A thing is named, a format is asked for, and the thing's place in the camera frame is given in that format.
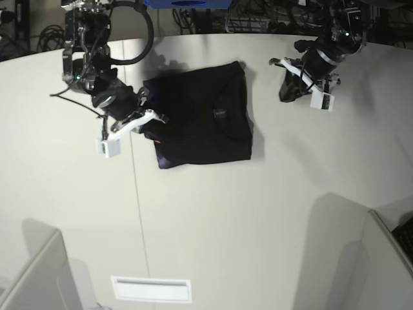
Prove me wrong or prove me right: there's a blue box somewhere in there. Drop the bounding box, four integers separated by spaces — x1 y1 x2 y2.
144 0 232 10

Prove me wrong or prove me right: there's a white partition panel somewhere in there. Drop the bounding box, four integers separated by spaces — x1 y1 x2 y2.
336 211 412 309
1 229 83 309

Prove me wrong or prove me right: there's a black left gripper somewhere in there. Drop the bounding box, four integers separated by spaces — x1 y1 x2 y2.
268 46 345 103

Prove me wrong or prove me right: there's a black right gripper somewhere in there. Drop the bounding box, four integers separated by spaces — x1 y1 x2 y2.
90 77 168 142

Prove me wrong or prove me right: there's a white table cable slot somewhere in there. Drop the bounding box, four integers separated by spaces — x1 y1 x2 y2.
111 276 192 304

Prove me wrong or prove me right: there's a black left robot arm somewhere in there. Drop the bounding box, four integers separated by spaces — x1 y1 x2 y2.
269 1 368 110

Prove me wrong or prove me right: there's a coiled black floor cable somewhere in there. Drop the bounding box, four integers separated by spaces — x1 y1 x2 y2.
36 25 68 54

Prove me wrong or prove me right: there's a white left partition panel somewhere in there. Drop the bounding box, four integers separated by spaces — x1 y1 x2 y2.
1 229 83 309

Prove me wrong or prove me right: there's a black T-shirt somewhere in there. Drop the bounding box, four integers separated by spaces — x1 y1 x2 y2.
143 61 253 169

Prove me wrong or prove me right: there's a black keyboard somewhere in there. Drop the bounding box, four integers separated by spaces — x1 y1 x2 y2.
392 218 413 262

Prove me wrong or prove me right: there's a black power strip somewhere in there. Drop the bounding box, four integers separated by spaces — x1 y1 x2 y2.
267 21 325 36

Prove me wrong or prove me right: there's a white right partition panel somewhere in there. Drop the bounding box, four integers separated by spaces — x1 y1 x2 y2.
336 211 412 309

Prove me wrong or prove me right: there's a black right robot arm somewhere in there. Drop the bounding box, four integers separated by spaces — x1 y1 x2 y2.
61 1 166 143

